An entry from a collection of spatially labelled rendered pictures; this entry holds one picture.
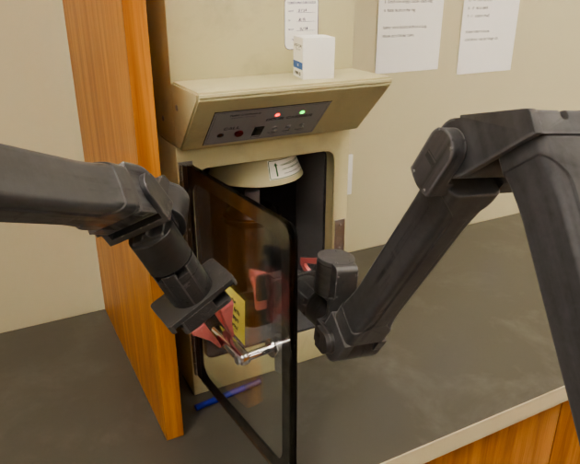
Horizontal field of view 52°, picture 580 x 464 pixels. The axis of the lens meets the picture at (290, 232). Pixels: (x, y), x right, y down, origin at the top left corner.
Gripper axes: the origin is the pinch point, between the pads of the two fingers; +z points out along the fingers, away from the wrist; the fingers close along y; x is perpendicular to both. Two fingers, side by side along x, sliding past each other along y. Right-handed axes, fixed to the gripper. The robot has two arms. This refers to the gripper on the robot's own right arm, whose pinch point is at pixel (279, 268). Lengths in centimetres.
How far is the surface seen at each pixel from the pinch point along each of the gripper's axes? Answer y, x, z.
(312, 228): -11.7, -2.1, 8.6
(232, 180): 5.6, -15.0, 7.3
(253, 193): 0.1, -10.6, 10.6
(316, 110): -3.5, -29.1, -5.3
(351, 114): -11.3, -27.3, -3.3
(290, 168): -4.7, -16.4, 5.2
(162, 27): 16.9, -41.0, 4.8
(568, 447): -57, 44, -26
